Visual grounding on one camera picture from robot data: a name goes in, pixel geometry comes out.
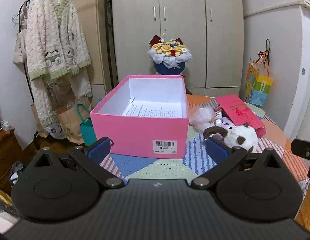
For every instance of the cream knitted trousers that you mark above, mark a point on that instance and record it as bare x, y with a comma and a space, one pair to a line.
42, 100

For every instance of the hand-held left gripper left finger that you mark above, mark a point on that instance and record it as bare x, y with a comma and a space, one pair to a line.
100, 151

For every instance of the teal gift bag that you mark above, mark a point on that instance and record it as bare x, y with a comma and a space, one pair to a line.
87, 132

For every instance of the purple plush toy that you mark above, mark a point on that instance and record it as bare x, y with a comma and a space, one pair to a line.
227, 123

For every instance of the pale pink plush toy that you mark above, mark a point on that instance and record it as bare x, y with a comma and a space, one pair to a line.
202, 117

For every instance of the white plush with brown horns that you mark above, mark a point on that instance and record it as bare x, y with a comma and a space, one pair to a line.
241, 136

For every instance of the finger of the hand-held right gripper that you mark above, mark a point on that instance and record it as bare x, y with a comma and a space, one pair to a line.
302, 148

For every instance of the tan wooden cabinet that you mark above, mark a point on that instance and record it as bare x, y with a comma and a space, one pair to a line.
90, 30

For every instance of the pink cardboard box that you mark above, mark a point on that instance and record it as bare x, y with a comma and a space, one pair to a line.
137, 135

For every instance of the beige tote bag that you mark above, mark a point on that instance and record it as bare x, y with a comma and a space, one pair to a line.
19, 47

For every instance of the white door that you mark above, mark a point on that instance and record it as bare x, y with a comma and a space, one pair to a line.
307, 80

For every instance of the red packet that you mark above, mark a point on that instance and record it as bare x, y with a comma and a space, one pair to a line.
238, 110

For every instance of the printed paper sheet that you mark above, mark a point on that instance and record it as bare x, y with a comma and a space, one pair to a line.
155, 110

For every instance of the cream knitted cardigan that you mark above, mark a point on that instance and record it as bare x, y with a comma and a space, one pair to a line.
55, 35

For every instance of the flower bouquet in blue wrap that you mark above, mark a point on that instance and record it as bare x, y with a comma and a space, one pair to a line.
170, 55

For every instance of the colourful gift bag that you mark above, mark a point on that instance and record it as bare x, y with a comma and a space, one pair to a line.
258, 87

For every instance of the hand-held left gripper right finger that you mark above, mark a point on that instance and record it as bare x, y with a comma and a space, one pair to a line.
217, 151

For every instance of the beige wardrobe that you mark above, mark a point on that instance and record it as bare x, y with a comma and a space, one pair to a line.
182, 30

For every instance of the black clothes rack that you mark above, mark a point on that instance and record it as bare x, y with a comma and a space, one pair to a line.
24, 7

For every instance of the brown paper bag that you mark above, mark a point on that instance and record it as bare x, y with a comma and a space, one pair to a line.
70, 125

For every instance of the round teal sticker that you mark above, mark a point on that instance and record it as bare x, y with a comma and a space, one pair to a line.
303, 71

